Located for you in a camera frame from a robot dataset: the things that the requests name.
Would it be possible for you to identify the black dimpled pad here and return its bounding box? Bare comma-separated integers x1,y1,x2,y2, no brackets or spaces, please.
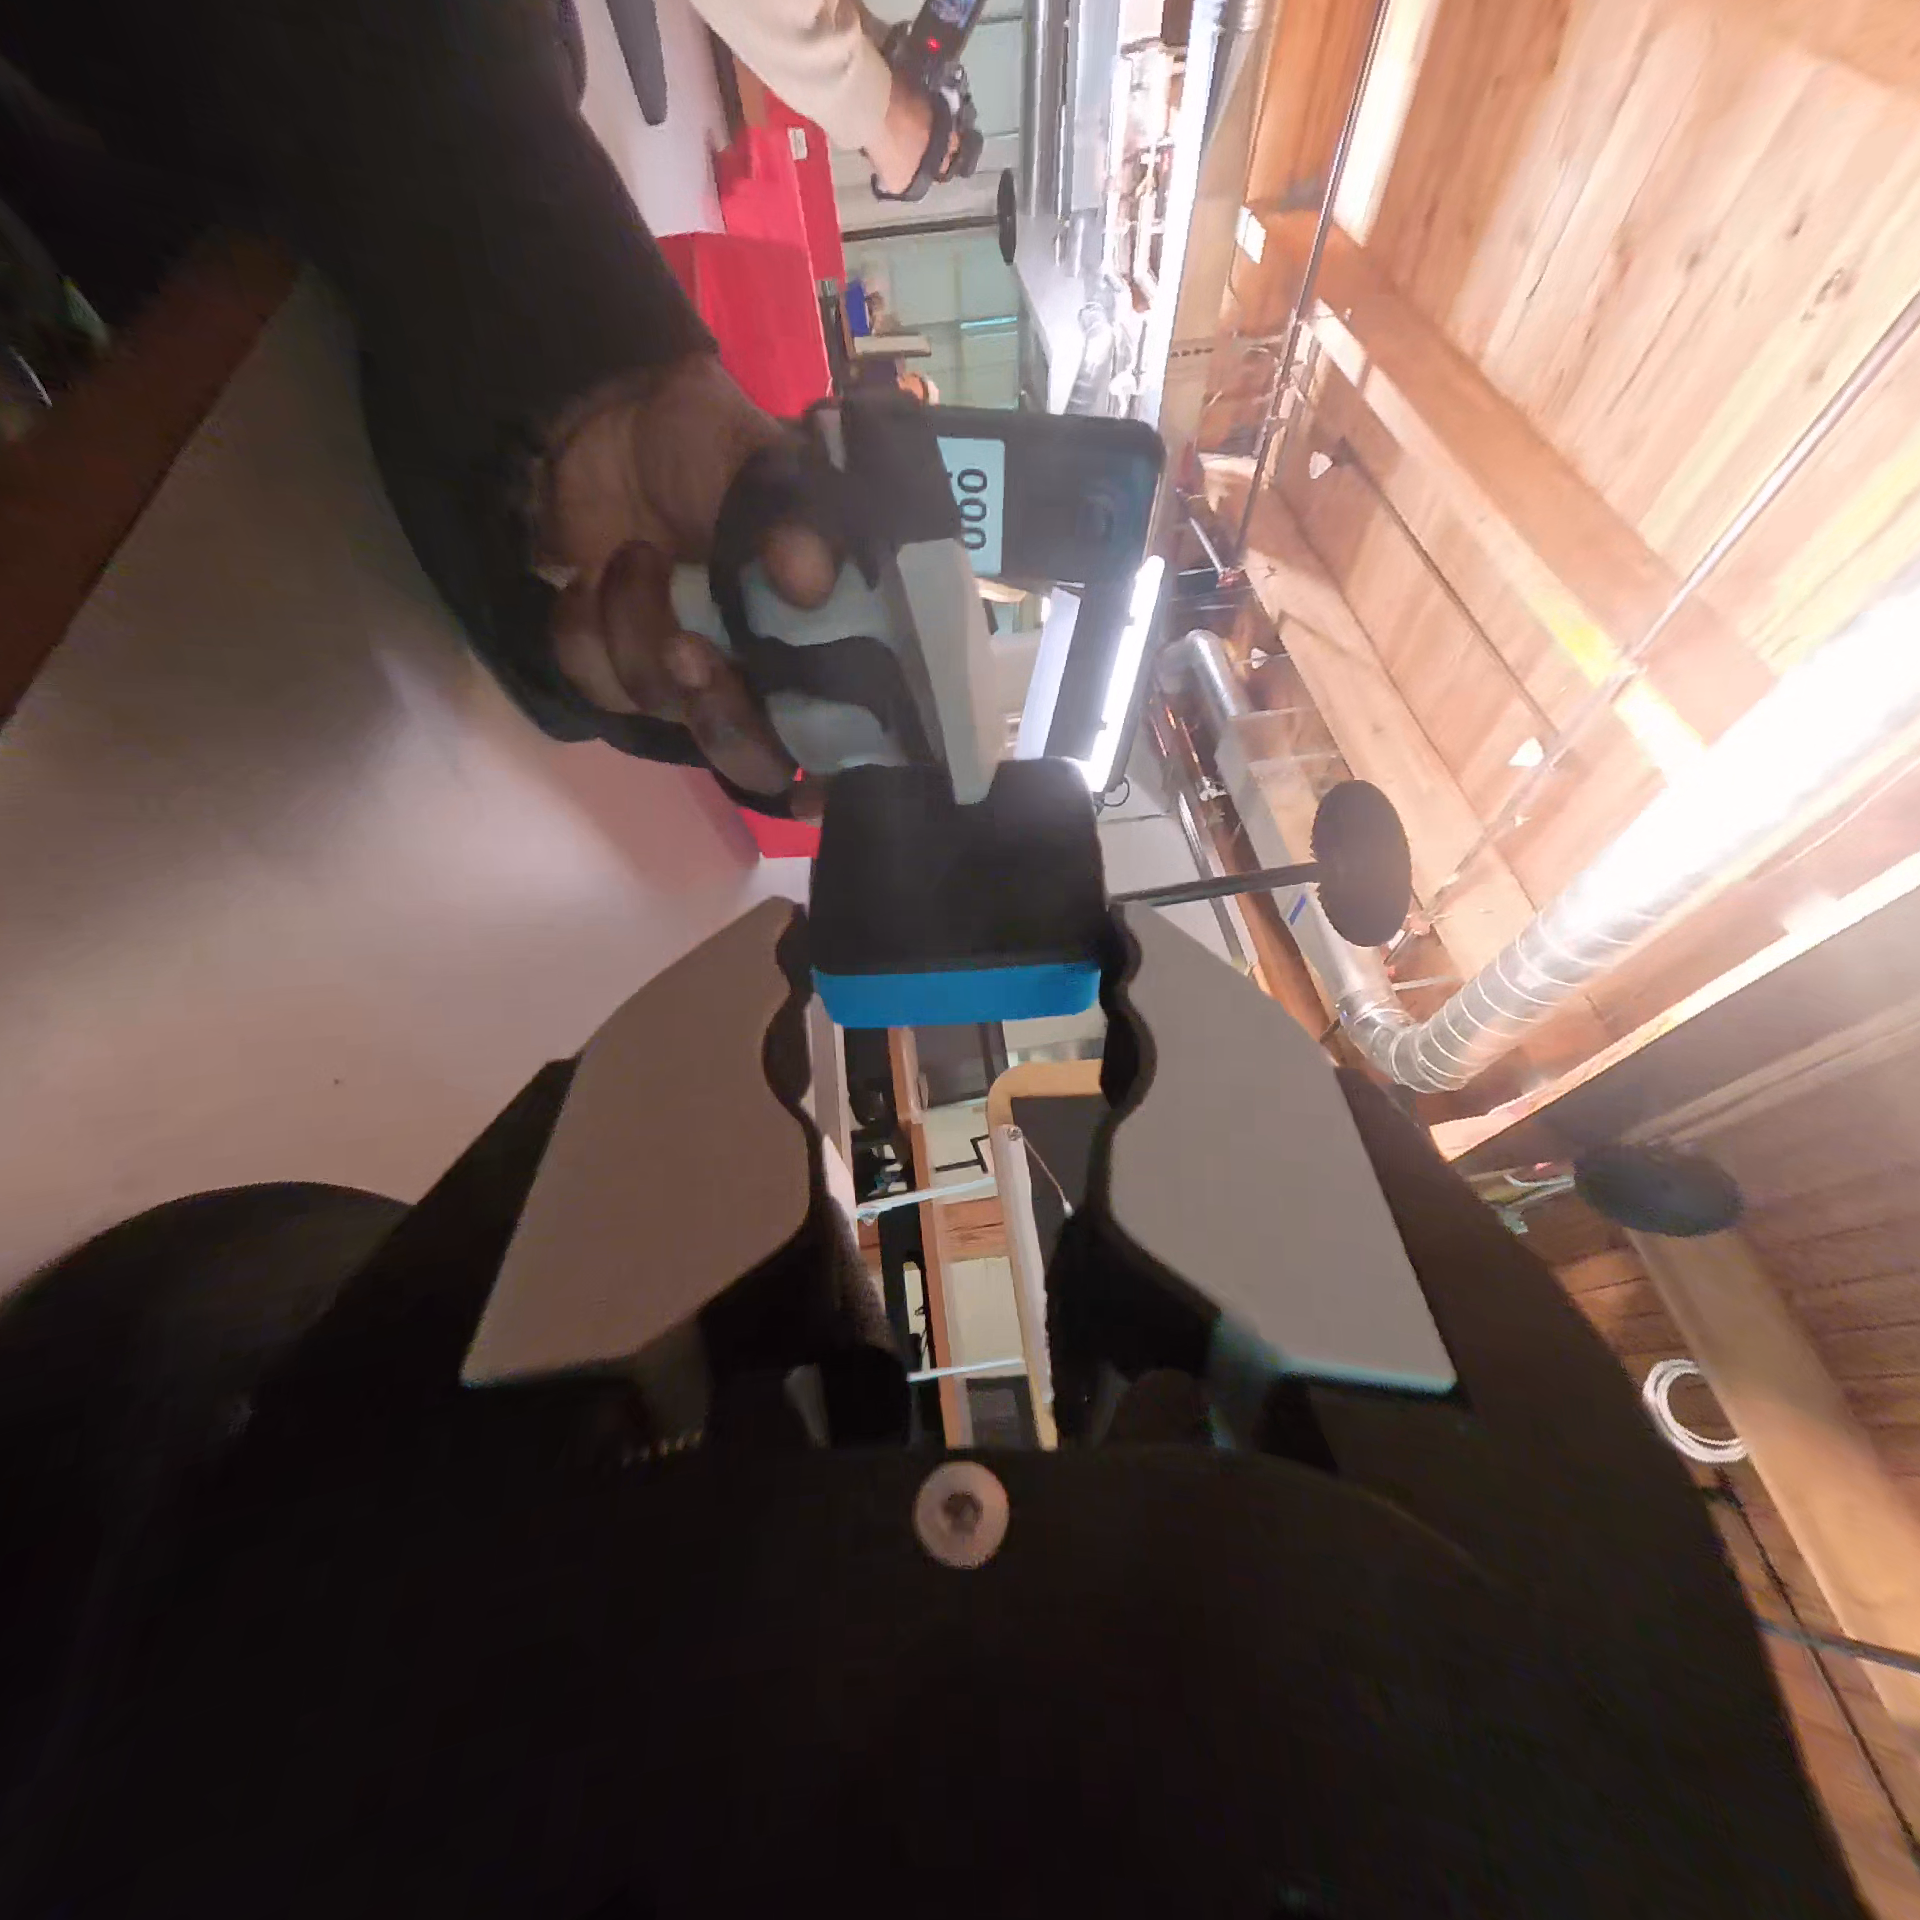
0,1179,424,1920

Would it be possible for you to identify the blue black eraser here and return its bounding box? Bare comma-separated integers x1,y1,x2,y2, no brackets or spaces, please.
805,757,1119,1032

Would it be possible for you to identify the bright light panel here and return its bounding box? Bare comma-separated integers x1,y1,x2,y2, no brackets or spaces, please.
1064,552,1176,793

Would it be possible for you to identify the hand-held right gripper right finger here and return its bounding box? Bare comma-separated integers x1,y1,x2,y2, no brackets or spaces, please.
1082,901,1465,1401

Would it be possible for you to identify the person's left hand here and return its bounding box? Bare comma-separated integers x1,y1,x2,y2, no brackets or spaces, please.
523,353,879,817

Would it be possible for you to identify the black light stand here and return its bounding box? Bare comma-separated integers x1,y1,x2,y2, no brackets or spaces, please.
1465,1141,1749,1244
1100,777,1418,951

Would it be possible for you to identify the red plastic bin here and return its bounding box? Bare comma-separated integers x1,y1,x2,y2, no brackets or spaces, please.
656,84,856,428

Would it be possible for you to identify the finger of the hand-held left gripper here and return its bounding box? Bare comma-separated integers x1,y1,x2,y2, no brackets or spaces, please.
880,541,1012,812

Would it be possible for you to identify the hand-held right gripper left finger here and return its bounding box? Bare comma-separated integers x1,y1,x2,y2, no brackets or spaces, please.
458,895,826,1395

